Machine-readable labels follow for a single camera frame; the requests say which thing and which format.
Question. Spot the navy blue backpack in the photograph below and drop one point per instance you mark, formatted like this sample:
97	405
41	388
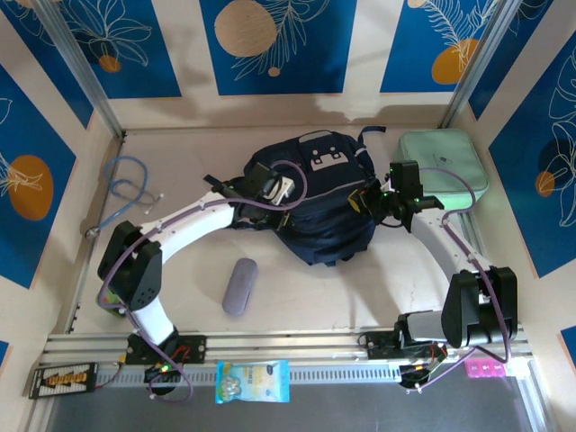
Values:
324	216

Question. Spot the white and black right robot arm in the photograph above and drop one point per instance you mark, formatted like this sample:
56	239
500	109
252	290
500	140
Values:
477	306

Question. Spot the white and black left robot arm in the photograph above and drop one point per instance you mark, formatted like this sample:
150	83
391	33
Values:
135	270

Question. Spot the mint green zip case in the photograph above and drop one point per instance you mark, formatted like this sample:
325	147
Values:
450	162

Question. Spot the purple glasses case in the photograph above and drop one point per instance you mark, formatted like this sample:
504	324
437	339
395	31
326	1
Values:
240	288

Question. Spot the light blue snack packet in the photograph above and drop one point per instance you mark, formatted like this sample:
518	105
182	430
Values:
252	381

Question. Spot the small metal knob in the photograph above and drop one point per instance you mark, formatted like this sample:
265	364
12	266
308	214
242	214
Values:
92	232

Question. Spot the green bottle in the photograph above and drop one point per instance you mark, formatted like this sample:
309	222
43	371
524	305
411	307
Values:
110	302

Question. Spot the pink pill box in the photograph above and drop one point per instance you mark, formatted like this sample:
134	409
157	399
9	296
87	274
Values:
485	367

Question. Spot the black power distribution board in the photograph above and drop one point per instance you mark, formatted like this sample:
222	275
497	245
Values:
63	380

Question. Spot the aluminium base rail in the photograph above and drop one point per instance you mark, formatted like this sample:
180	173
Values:
315	344

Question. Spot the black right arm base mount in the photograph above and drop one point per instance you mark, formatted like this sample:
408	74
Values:
380	344

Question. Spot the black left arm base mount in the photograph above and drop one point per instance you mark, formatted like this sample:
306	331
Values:
193	348

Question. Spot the aluminium frame post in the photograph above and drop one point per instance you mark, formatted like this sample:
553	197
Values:
85	76
477	72

